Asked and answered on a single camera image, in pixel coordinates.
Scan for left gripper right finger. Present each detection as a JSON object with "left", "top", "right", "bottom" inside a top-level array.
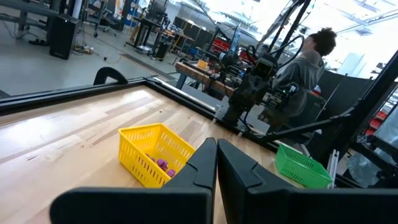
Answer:
[{"left": 216, "top": 138, "right": 398, "bottom": 224}]

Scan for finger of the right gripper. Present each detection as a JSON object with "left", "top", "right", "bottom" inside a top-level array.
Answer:
[
  {"left": 251, "top": 77, "right": 271, "bottom": 105},
  {"left": 236, "top": 76, "right": 254, "bottom": 106}
]

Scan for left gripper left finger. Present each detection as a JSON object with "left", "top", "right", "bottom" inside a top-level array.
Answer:
[{"left": 49, "top": 138, "right": 218, "bottom": 224}]

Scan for person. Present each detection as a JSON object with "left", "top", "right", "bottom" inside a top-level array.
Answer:
[{"left": 264, "top": 27, "right": 338, "bottom": 127}]

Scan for green plastic basket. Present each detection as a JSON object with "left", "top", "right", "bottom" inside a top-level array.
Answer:
[{"left": 274, "top": 143, "right": 334, "bottom": 190}]

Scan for wooden workbench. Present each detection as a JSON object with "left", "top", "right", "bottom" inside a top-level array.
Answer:
[{"left": 175, "top": 60, "right": 237, "bottom": 98}]

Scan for red storage bins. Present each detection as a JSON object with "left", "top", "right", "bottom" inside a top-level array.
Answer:
[{"left": 211, "top": 37, "right": 231, "bottom": 54}]

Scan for yellow plastic basket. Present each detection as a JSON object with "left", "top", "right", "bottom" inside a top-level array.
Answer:
[{"left": 118, "top": 123, "right": 197, "bottom": 189}]

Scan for grey panel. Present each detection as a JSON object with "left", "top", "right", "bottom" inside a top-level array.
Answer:
[{"left": 313, "top": 70, "right": 374, "bottom": 131}]

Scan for black background desk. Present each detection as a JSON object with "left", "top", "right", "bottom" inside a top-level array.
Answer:
[{"left": 126, "top": 14, "right": 172, "bottom": 60}]

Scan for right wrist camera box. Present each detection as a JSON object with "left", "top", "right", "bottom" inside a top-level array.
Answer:
[{"left": 251, "top": 55, "right": 279, "bottom": 79}]

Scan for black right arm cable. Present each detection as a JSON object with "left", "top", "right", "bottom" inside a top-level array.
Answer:
[{"left": 245, "top": 33, "right": 306, "bottom": 72}]

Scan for silver metal bracket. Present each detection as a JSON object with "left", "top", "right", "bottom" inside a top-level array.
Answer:
[{"left": 328, "top": 149, "right": 340, "bottom": 189}]

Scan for black aluminium rig frame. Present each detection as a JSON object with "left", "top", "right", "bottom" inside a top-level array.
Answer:
[{"left": 0, "top": 0, "right": 398, "bottom": 190}]

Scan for black frame hook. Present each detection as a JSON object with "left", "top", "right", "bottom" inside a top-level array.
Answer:
[{"left": 93, "top": 66, "right": 129, "bottom": 86}]

